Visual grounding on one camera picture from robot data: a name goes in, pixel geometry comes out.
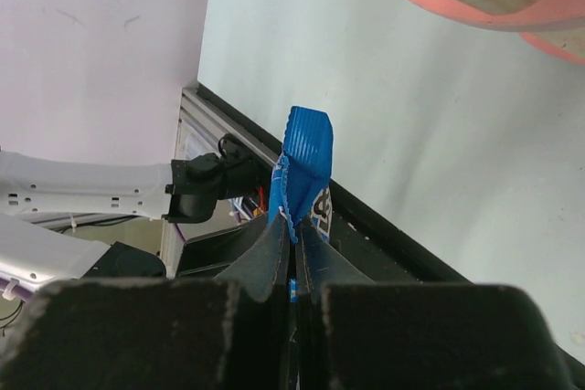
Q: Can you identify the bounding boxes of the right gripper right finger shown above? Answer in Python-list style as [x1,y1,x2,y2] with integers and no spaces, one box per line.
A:
[295,220,573,389]

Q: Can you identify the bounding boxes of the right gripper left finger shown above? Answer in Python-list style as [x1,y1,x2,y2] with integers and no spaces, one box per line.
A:
[1,217,290,389]

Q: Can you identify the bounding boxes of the blue white candy bar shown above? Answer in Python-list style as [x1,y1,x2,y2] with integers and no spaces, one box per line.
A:
[267,105,335,304]

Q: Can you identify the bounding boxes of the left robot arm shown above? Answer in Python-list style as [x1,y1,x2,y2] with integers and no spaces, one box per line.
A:
[1,135,261,301]

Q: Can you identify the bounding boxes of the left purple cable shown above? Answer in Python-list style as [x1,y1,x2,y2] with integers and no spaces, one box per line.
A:
[0,278,36,304]

